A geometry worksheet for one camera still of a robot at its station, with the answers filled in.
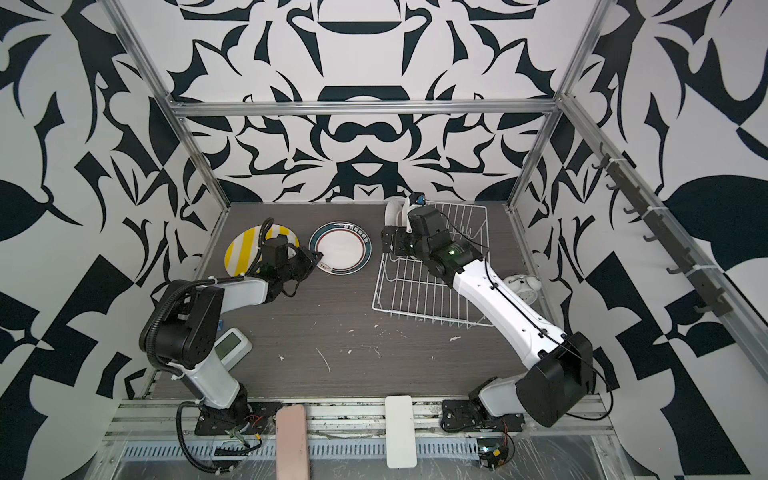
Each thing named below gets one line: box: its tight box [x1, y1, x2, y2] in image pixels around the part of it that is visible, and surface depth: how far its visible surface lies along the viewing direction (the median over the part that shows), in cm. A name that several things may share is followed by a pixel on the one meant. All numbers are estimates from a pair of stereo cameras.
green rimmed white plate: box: [309, 221, 373, 276], surface depth 101 cm
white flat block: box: [385, 395, 417, 469], surface depth 69 cm
